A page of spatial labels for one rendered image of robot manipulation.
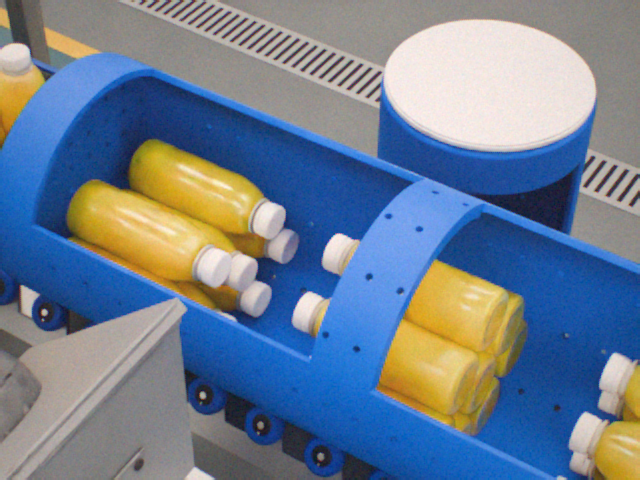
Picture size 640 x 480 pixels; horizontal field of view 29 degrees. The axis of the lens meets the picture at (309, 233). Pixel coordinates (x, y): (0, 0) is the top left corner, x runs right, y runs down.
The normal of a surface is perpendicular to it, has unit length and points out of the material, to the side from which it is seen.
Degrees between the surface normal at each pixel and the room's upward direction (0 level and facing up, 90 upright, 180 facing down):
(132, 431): 90
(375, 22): 0
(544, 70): 0
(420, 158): 90
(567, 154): 90
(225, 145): 87
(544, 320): 67
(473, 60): 0
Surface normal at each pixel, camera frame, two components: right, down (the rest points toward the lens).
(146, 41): 0.00, -0.72
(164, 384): 0.84, 0.37
